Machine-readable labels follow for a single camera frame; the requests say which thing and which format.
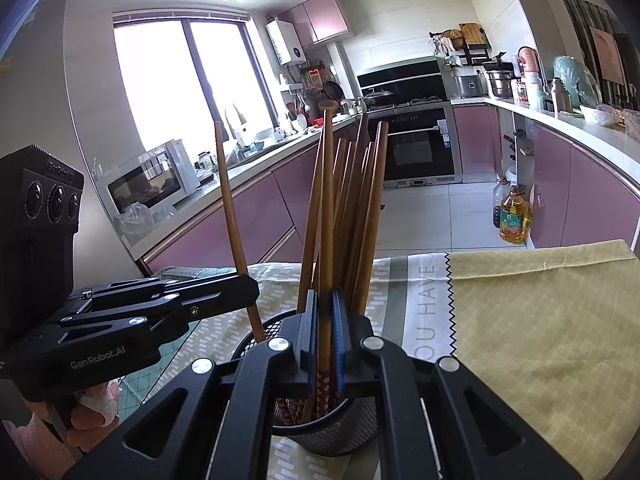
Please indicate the pink kitchen base cabinet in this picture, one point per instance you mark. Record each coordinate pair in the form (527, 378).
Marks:
(210, 230)
(575, 195)

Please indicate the black frying pan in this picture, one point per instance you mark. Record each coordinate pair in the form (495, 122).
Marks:
(334, 90)

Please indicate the wok with lid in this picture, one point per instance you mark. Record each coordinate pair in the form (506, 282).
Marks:
(377, 96)

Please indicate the person's left hand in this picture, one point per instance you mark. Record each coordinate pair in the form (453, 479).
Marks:
(95, 410)

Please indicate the grey refrigerator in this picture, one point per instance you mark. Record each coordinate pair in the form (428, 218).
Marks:
(50, 85)

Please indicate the pink kettle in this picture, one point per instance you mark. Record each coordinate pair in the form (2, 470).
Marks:
(530, 60)

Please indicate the red-patterned wooden chopstick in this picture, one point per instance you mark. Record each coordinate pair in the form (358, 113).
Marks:
(232, 220)
(326, 210)

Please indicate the framed wall picture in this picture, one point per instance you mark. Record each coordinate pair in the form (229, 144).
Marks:
(607, 55)

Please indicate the clear plastic bag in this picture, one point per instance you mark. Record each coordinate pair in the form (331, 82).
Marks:
(140, 220)

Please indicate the person's left forearm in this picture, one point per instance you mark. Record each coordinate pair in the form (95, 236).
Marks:
(40, 445)

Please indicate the pink wall cabinet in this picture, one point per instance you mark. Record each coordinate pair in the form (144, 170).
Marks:
(320, 20)

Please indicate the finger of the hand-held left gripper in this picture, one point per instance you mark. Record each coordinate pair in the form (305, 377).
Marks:
(150, 287)
(225, 295)

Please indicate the printed patchwork tablecloth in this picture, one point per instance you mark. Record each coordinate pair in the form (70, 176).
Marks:
(525, 335)

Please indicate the kitchen window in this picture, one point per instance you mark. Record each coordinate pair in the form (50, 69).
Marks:
(165, 85)

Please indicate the clear plastic bottle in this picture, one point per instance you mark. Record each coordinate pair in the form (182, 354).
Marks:
(497, 205)

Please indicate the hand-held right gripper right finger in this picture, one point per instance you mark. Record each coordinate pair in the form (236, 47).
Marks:
(340, 345)

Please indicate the black built-in oven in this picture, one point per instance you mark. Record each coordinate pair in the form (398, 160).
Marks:
(415, 150)

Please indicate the white microwave oven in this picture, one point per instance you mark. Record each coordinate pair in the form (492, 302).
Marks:
(145, 185)

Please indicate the bunch of wooden chopsticks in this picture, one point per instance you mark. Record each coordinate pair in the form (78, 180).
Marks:
(360, 220)

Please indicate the yellow oil bottle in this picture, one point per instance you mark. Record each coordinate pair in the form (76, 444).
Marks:
(514, 220)

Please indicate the silver rice cooker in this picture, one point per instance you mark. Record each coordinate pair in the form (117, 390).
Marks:
(467, 86)

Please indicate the white water heater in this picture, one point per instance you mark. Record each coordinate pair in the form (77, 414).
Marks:
(285, 42)

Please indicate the steel cooking pot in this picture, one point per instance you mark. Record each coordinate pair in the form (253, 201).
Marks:
(500, 84)

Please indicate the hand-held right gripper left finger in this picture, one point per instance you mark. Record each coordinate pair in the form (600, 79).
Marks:
(306, 355)

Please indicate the white bowl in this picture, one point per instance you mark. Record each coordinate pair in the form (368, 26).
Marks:
(600, 116)

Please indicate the wooden cutting board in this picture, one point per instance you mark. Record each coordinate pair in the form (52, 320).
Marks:
(470, 34)

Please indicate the green covered appliance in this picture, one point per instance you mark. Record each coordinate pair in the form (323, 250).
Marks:
(575, 80)

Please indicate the clear plastic container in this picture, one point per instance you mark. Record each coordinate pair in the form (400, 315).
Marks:
(632, 122)

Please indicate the kitchen faucet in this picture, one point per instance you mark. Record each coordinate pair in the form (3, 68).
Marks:
(232, 117)

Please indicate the black shelf rack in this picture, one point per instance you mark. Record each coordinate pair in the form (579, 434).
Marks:
(475, 55)

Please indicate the steel thermos bottle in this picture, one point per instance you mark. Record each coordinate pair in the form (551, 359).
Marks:
(560, 95)

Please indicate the black mesh holder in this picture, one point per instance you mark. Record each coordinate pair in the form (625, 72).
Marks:
(345, 427)

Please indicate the black range hood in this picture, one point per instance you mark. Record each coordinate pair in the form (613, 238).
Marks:
(405, 80)

